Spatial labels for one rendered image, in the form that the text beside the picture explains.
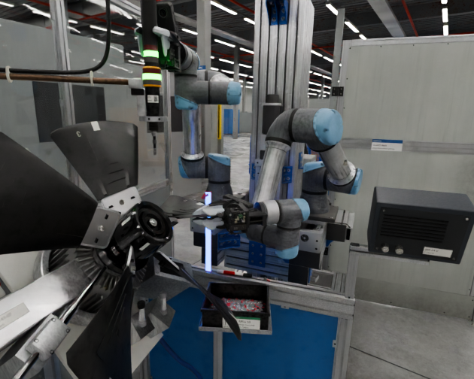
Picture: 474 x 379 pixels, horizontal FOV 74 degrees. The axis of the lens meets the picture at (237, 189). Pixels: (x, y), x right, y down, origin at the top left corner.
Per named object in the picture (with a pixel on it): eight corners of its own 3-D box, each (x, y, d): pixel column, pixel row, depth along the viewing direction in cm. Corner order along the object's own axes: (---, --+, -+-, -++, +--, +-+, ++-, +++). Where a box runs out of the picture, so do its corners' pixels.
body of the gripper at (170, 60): (174, 66, 81) (188, 72, 93) (174, 30, 79) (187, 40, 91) (146, 66, 82) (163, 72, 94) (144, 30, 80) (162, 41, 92)
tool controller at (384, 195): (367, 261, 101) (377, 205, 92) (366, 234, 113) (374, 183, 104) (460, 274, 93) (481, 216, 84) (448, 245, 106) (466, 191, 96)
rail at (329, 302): (133, 275, 136) (132, 258, 135) (139, 271, 140) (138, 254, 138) (353, 320, 109) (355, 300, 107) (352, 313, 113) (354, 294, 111)
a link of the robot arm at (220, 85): (230, 96, 149) (241, 113, 104) (208, 95, 148) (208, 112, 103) (231, 70, 145) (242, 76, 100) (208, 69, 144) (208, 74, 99)
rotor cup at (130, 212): (83, 247, 70) (116, 216, 65) (113, 213, 83) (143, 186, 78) (131, 286, 74) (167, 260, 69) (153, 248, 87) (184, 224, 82)
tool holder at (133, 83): (130, 121, 74) (127, 77, 72) (131, 120, 80) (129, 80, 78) (168, 122, 76) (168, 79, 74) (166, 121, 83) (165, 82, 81)
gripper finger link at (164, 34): (166, 53, 72) (173, 59, 81) (165, 24, 71) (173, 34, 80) (152, 52, 72) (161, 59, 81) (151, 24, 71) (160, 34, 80)
